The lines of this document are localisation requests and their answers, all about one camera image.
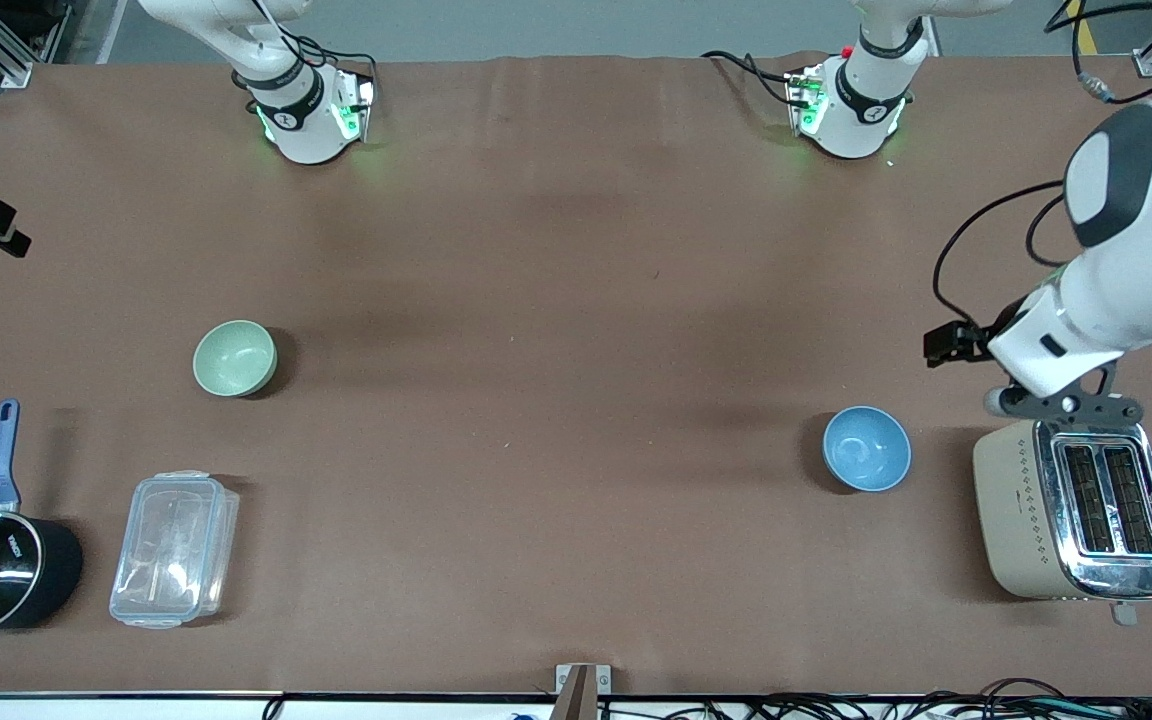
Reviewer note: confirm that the clear plastic food container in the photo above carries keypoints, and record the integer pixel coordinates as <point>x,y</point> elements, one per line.
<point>174,550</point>

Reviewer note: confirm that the green-lit base connector box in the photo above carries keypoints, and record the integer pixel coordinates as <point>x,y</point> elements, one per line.
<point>353,108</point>
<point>804,100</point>

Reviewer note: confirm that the green bowl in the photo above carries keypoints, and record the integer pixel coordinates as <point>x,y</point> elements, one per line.
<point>234,358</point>

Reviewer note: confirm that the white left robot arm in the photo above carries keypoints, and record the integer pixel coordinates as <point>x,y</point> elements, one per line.
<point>1121,290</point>

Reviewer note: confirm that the beige and chrome toaster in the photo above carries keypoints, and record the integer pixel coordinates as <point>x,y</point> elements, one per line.
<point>1021,520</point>

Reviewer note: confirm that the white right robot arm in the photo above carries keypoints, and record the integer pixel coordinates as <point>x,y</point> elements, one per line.
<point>308,135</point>

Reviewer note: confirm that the blue bowl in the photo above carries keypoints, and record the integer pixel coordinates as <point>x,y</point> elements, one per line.
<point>866,448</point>

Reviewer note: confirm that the brown table mat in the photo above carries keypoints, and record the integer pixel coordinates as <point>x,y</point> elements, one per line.
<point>576,250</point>

